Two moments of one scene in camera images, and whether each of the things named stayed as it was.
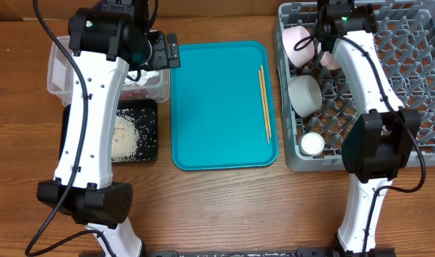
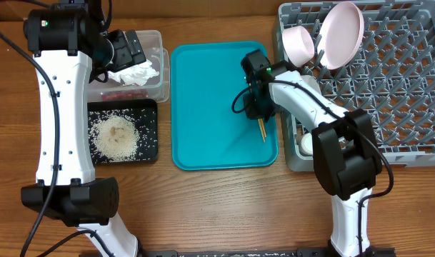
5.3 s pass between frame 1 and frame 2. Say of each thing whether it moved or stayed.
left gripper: moved
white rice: stayed
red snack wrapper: stayed
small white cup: stayed
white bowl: stayed
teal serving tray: stayed
